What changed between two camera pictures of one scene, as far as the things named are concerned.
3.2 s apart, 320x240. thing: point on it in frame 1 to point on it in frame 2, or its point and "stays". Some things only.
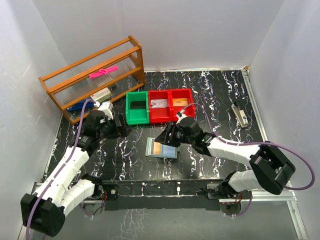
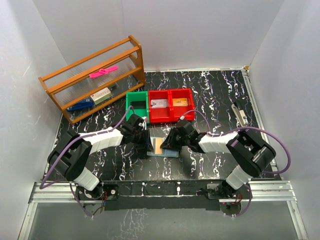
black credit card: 136,105 stays
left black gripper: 123,131 to 146,146
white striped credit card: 160,103 stays
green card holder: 156,149 stays
